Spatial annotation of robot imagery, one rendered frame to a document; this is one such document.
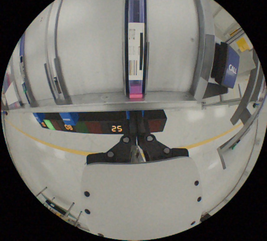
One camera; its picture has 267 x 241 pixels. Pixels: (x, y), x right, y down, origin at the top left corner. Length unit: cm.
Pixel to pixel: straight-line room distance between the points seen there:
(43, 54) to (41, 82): 5
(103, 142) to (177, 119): 72
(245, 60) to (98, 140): 108
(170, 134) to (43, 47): 97
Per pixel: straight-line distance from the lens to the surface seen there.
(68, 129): 23
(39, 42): 17
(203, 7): 15
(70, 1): 15
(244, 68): 35
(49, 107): 15
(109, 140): 89
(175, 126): 95
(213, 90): 19
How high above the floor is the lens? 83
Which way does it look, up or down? 85 degrees down
